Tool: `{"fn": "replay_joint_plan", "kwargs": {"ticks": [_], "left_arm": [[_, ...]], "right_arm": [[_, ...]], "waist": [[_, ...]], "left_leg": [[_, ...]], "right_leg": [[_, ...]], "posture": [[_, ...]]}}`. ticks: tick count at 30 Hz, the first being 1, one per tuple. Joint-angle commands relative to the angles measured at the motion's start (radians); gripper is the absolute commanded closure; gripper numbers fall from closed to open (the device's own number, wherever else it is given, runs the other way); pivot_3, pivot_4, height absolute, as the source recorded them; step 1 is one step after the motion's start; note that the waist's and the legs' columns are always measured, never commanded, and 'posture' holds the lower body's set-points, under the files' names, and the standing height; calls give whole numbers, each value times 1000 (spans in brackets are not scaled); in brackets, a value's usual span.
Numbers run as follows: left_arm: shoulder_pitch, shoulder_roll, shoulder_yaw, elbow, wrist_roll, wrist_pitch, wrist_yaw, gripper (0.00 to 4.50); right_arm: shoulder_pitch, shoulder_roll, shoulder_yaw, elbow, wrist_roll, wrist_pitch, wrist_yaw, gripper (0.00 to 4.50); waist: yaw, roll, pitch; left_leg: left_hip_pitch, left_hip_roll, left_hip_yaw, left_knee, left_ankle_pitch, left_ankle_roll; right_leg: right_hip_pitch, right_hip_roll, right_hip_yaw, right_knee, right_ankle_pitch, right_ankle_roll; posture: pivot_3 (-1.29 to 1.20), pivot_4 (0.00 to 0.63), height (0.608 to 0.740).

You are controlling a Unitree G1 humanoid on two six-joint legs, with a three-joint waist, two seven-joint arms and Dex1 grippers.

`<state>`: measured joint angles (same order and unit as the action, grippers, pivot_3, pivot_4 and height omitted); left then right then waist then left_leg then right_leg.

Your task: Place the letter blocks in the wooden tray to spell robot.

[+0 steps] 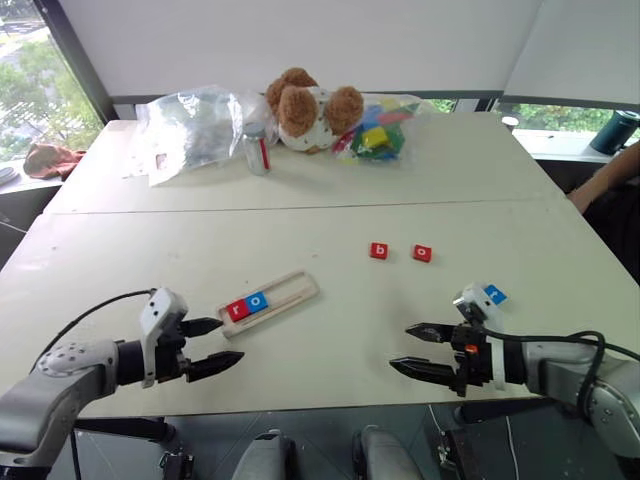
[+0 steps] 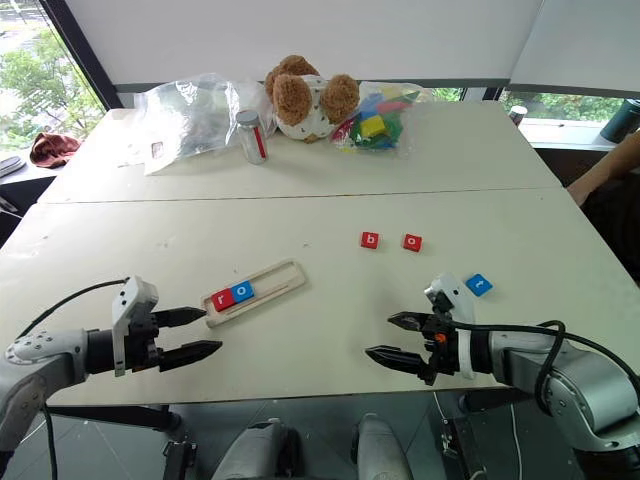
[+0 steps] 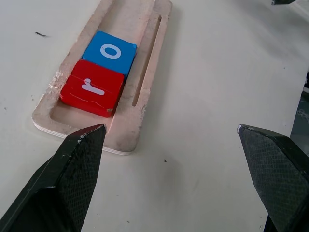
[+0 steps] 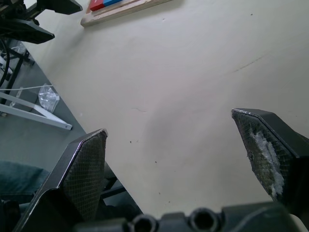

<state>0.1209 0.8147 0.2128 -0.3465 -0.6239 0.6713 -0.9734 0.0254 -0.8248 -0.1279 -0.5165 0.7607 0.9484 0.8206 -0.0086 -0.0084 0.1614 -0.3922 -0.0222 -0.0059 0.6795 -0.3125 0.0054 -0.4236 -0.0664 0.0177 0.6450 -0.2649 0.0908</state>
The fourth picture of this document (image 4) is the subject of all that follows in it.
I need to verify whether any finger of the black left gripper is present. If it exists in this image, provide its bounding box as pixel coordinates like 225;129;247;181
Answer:
36;0;83;13
0;19;56;45

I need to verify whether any white metal frame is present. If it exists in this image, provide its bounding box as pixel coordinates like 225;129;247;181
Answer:
0;91;73;131

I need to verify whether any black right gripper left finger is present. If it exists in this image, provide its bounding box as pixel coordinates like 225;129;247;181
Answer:
13;128;108;232

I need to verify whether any blue block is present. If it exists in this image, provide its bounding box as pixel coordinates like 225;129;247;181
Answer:
103;0;124;7

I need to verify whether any black metal stand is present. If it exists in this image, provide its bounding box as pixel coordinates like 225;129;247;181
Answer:
6;44;36;89

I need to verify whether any small crumpled clear plastic bag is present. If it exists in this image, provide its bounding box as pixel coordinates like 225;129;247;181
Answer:
38;83;60;113

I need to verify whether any black table frame bar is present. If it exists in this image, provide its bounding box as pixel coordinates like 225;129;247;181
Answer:
102;161;127;202

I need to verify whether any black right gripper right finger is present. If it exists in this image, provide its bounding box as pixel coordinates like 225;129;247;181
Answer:
231;108;309;218

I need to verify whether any teal fabric cushion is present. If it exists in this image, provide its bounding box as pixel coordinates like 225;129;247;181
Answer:
0;160;50;198

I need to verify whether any wooden letter tile tray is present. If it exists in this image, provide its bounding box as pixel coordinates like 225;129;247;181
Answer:
80;0;175;28

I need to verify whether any thin white cable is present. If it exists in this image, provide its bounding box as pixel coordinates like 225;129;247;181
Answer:
0;84;57;92

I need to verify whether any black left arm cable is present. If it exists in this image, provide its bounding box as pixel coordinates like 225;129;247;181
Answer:
0;38;11;87

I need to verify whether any red block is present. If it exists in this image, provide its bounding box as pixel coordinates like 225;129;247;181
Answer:
89;0;107;12

